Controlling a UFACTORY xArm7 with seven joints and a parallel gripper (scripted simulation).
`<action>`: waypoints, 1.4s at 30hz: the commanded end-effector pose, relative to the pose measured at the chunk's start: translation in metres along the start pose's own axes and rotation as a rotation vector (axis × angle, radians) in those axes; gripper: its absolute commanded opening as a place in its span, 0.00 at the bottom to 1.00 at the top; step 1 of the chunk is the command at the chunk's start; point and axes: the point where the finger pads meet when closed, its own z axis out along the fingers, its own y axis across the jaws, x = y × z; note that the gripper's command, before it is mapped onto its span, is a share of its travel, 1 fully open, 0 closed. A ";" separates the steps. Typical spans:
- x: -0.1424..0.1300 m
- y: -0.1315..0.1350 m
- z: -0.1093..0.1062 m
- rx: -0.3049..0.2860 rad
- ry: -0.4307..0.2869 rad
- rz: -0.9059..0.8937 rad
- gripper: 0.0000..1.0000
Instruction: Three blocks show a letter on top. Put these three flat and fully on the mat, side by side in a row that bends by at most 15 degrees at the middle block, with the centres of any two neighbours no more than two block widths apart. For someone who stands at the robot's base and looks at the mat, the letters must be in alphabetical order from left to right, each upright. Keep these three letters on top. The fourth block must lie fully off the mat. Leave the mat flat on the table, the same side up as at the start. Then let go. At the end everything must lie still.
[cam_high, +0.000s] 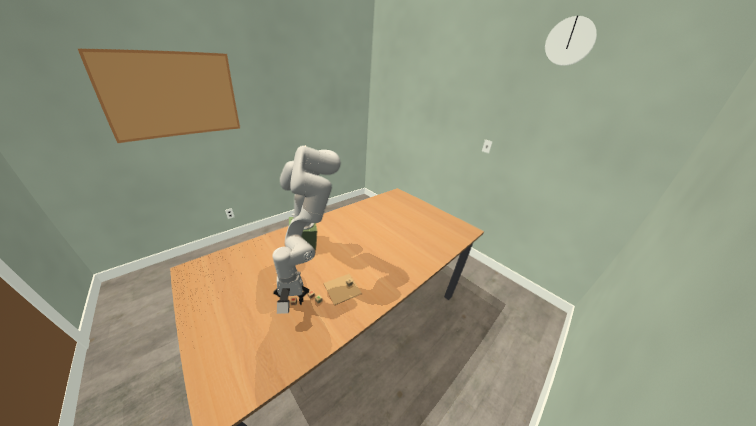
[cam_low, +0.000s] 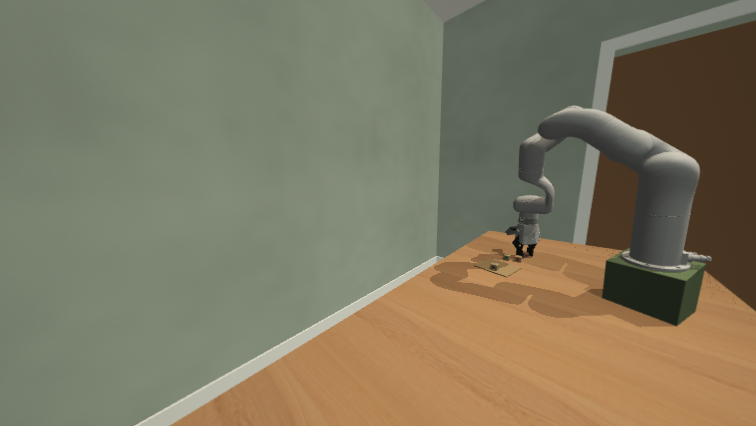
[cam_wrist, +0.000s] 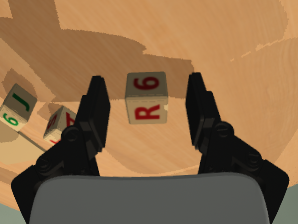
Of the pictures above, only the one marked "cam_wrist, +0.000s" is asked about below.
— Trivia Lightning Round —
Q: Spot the tan flat mat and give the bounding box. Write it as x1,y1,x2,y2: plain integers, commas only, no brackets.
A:
0,120,46,165

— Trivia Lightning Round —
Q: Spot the beige toy block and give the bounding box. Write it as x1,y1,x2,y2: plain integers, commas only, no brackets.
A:
43,106,77,145
125,72,169,125
0,83,37,131

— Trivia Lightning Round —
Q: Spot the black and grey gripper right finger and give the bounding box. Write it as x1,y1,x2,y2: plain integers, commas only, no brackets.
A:
185,72,289,224

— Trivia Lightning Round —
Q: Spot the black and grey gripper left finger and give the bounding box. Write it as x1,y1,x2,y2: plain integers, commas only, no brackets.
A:
11,75,111,224

